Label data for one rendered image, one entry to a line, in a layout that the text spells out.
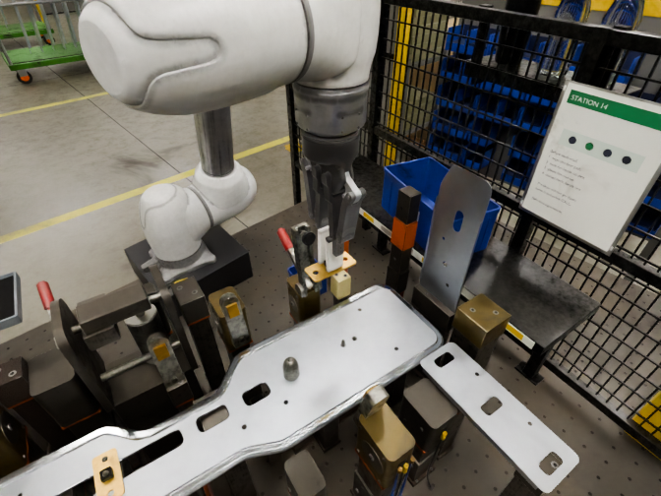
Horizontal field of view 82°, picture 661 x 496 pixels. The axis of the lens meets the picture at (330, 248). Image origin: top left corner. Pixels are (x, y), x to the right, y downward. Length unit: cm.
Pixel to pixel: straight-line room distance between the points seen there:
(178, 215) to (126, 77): 92
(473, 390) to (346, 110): 59
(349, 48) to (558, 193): 70
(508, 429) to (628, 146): 57
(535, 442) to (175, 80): 76
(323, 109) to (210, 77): 16
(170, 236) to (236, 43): 97
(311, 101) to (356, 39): 8
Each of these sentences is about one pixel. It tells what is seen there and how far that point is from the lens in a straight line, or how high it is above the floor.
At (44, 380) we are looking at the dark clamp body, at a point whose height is 108.
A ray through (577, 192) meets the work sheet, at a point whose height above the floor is 125.
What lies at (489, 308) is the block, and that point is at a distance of 90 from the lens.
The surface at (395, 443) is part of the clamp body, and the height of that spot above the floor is 105.
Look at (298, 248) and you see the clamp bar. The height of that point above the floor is 117.
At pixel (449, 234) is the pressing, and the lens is 85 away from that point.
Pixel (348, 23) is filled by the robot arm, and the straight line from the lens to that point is 42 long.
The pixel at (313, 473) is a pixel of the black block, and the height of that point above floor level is 99.
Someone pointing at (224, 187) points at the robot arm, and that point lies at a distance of 125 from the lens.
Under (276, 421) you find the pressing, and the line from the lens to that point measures 77.
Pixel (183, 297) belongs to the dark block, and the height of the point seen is 112.
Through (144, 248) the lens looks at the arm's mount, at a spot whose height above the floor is 81.
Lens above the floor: 168
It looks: 40 degrees down
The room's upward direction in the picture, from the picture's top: straight up
